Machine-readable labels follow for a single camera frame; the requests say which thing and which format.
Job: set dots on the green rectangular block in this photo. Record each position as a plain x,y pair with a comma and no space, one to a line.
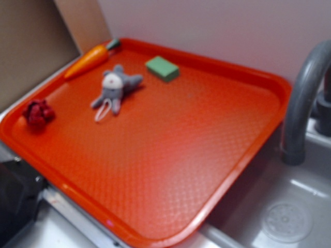
162,68

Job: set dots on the grey plush bunny toy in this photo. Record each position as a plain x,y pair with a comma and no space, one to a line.
115,85

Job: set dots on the orange toy carrot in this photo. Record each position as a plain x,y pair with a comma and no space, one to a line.
92,59

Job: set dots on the grey sink faucet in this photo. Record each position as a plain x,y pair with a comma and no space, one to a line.
310,96

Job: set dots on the round sink drain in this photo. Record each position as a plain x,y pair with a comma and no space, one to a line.
286,222

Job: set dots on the orange plastic tray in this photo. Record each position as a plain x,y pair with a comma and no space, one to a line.
204,85

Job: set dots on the brown cardboard panel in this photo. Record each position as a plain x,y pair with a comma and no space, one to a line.
40,37

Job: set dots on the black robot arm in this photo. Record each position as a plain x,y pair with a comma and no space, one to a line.
21,188

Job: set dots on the crumpled red paper ball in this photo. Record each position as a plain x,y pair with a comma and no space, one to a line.
38,113

